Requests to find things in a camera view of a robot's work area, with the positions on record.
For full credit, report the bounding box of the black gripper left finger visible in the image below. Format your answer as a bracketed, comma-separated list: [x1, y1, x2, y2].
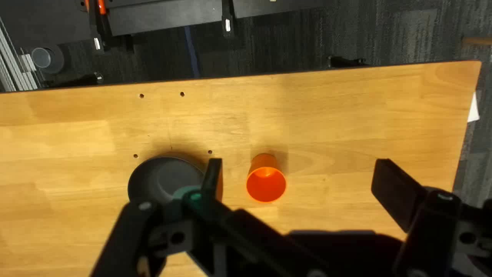
[90, 156, 329, 277]

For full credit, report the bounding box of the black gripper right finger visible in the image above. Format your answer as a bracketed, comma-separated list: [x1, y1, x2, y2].
[370, 156, 492, 277]

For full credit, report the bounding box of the orange block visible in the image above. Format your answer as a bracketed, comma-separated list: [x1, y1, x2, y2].
[244, 150, 289, 204]

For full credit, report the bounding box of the black bowl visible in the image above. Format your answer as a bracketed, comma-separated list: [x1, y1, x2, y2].
[126, 155, 207, 207]

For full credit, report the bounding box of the white paper sheet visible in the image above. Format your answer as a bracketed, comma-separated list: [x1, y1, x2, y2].
[466, 90, 481, 124]

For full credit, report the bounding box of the small black table clamp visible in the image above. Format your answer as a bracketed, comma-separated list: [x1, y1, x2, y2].
[327, 53, 369, 69]

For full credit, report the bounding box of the black board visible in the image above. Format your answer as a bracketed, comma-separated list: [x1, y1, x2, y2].
[106, 0, 329, 36]

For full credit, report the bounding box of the orange black clamp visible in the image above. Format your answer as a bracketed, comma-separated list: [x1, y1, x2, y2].
[80, 0, 112, 52]

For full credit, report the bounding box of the aluminium frame rail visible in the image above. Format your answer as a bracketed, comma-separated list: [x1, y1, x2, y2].
[0, 18, 43, 93]

